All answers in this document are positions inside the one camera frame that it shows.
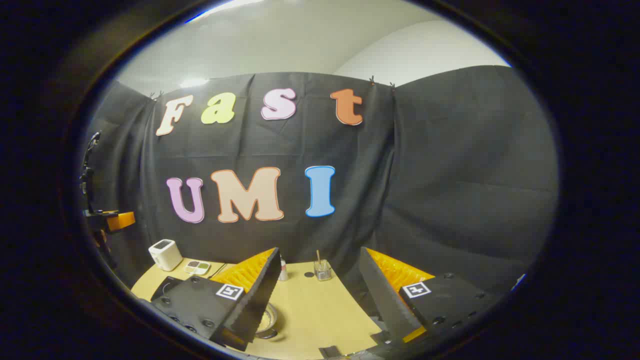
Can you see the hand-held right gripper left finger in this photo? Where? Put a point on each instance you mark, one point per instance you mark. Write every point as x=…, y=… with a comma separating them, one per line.
x=260, y=295

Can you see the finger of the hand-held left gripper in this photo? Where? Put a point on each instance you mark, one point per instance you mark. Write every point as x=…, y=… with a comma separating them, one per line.
x=121, y=221

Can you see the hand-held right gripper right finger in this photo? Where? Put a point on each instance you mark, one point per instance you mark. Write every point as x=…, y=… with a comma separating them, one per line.
x=382, y=300

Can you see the clear plastic bottle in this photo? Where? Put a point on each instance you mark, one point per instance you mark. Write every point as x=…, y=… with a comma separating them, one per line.
x=283, y=270

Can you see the white toaster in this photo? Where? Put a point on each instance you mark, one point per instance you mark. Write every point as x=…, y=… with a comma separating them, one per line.
x=165, y=255

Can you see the clear glass cup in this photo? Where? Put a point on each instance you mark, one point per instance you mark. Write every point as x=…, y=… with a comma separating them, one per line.
x=323, y=271

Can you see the white divided bean dish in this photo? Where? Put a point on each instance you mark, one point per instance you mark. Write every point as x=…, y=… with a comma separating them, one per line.
x=197, y=267

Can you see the wooden stick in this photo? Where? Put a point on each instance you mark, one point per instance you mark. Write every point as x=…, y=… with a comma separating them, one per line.
x=318, y=257

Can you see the black backdrop cloth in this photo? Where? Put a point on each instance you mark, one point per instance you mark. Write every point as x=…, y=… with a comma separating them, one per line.
x=450, y=175

